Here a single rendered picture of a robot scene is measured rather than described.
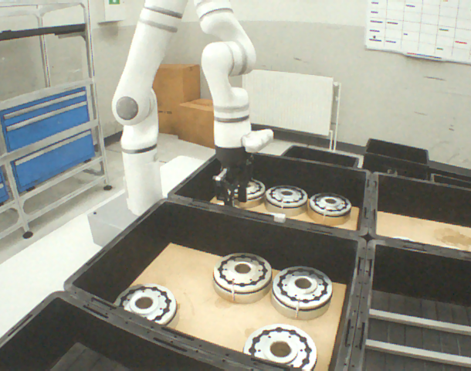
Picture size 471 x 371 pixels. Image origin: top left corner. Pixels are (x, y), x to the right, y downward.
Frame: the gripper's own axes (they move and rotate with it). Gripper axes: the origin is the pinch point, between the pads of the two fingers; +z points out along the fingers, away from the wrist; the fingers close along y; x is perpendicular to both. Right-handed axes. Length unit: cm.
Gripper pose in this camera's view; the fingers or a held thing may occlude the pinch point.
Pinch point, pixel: (236, 202)
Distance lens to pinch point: 76.6
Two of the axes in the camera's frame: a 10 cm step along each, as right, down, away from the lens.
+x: 8.8, 1.8, -4.5
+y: -4.8, 4.2, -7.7
